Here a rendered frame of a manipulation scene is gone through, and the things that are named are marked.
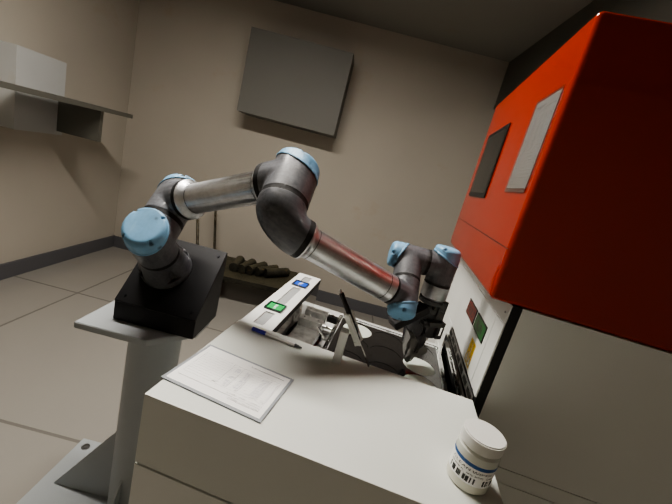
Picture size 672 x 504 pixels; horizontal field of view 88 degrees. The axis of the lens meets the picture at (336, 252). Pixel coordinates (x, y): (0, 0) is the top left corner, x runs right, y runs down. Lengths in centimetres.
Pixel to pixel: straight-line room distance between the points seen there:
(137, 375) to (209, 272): 39
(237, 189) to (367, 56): 295
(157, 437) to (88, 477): 107
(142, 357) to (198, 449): 61
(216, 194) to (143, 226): 21
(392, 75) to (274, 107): 114
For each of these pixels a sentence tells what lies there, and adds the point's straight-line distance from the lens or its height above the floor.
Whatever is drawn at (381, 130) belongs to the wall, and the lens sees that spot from 361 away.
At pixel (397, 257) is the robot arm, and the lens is 97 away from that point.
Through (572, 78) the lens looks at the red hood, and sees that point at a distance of 91.
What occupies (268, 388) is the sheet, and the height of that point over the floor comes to 97.
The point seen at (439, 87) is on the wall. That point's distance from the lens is 374.
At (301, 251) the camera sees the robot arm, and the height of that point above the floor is 122.
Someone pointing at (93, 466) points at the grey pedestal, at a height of 14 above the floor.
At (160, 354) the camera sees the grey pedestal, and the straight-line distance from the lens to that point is 128.
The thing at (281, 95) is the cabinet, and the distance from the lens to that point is 343.
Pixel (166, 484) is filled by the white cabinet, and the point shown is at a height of 80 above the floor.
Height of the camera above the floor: 141
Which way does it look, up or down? 13 degrees down
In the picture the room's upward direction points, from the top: 15 degrees clockwise
